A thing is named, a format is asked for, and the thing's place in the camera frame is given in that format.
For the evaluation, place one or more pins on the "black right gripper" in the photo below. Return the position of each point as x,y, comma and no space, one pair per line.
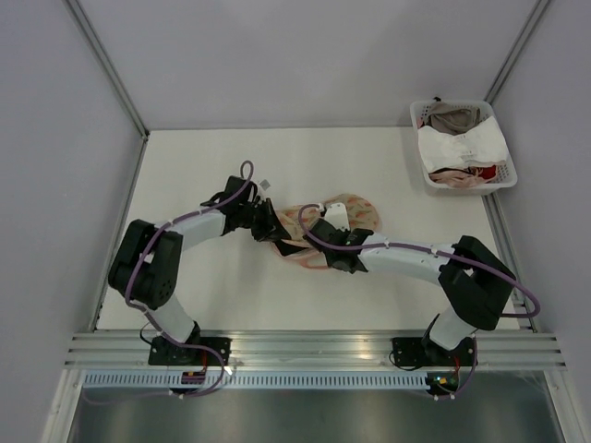
347,233

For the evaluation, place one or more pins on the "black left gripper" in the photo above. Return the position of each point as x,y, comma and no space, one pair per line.
271,228

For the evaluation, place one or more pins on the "floral mesh laundry bag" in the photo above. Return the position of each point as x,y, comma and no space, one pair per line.
361,214

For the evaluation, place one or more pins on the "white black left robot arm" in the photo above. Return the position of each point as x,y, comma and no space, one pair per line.
146,265

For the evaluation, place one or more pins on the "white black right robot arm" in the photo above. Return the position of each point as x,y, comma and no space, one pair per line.
476,283

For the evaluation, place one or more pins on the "white plastic laundry basket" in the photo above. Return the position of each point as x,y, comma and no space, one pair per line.
506,175

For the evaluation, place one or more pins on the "white bra in basket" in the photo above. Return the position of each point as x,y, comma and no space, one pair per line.
481,146

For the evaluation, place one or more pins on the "pink red garments in basket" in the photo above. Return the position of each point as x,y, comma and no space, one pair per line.
464,178

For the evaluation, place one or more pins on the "grey garment in basket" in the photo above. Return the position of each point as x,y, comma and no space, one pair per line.
452,120

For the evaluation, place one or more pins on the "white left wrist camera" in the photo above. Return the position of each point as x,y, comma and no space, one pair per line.
264,185

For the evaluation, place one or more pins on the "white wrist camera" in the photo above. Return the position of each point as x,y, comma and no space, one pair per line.
334,218
264,185

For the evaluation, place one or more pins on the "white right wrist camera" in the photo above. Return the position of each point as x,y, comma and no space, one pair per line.
334,218

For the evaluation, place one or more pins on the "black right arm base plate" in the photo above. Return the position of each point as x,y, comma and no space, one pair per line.
410,354

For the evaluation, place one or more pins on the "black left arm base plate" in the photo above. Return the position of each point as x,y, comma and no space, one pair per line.
164,353

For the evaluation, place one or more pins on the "white slotted cable duct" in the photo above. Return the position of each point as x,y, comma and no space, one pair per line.
240,379

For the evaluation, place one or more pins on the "aluminium mounting rail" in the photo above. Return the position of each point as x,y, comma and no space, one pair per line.
291,350

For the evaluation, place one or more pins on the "left aluminium frame post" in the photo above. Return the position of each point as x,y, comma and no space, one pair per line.
106,64

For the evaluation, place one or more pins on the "aluminium frame post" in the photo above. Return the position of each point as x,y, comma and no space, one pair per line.
524,37
106,64

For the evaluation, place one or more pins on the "right aluminium frame post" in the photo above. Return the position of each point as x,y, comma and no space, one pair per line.
524,37

